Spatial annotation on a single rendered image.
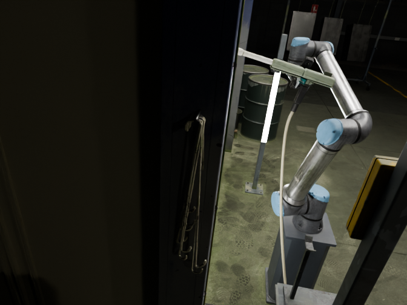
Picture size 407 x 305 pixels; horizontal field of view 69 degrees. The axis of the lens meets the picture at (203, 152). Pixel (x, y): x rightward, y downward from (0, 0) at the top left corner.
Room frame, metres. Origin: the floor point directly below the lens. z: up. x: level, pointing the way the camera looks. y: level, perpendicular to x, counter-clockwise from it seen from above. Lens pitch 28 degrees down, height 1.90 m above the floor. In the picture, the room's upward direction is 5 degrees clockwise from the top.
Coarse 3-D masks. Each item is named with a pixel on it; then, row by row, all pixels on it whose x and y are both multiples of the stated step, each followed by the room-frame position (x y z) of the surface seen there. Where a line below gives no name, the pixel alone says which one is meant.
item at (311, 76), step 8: (240, 48) 1.45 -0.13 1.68; (248, 56) 1.44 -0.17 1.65; (256, 56) 1.44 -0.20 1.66; (272, 64) 1.43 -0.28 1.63; (280, 64) 1.42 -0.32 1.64; (288, 64) 1.42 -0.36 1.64; (288, 72) 1.42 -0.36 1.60; (296, 72) 1.41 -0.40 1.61; (304, 72) 1.42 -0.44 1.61; (312, 72) 1.41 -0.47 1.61; (328, 72) 1.43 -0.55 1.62; (312, 80) 1.42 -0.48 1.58; (320, 80) 1.41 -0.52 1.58; (328, 80) 1.40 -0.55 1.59; (304, 88) 1.42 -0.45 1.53; (296, 96) 1.43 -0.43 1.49; (296, 104) 1.42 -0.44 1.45
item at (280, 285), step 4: (280, 284) 0.89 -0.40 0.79; (284, 284) 0.90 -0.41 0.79; (288, 284) 0.90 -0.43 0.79; (280, 288) 0.88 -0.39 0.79; (300, 288) 0.89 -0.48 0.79; (304, 288) 0.89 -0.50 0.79; (280, 292) 0.85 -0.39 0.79; (320, 292) 0.87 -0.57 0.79; (324, 292) 0.87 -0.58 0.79; (328, 292) 0.88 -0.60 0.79; (280, 296) 0.84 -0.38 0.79; (280, 300) 0.82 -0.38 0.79; (284, 300) 0.82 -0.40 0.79; (280, 304) 0.80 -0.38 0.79; (284, 304) 0.80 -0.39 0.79
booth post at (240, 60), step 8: (248, 0) 3.61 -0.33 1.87; (248, 8) 3.61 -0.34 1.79; (248, 16) 3.61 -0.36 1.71; (248, 24) 3.61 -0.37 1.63; (240, 32) 3.61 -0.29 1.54; (248, 32) 3.67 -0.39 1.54; (240, 40) 3.61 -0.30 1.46; (240, 56) 3.61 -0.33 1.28; (240, 64) 3.61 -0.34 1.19; (240, 72) 3.61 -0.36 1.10; (240, 80) 3.60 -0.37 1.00; (232, 96) 3.61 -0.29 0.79; (232, 104) 3.61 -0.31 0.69; (232, 112) 3.61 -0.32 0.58; (232, 120) 3.61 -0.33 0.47; (232, 128) 3.61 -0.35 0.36; (232, 136) 3.61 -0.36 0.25; (232, 144) 3.60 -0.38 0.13
